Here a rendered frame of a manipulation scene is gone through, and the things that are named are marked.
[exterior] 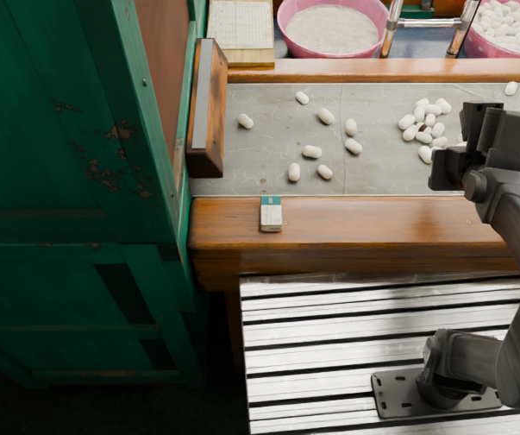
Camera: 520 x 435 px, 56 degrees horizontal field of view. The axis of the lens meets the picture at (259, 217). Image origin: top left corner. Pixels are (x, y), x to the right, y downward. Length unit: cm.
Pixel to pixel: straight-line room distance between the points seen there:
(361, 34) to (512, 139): 65
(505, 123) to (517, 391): 35
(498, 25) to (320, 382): 95
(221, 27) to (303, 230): 55
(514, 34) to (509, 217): 83
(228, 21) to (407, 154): 51
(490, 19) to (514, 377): 103
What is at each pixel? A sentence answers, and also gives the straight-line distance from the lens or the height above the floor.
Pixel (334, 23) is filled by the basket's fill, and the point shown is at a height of 73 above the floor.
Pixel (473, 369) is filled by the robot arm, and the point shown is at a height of 89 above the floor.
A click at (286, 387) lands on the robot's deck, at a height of 67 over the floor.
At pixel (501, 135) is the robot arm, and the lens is 70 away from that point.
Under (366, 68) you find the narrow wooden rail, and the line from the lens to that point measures 112.
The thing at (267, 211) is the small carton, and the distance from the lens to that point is 82.
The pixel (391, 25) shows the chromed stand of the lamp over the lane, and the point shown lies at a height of 84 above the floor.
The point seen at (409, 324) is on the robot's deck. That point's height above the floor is 67.
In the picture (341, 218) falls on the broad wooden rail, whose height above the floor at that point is 76.
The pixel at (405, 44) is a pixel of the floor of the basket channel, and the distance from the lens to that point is 136.
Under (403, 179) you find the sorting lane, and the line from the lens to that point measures 96.
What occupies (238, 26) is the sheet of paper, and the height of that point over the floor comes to 78.
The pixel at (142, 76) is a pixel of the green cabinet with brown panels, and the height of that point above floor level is 113.
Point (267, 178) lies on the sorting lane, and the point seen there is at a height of 74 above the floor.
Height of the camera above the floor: 147
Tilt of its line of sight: 57 degrees down
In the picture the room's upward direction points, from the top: straight up
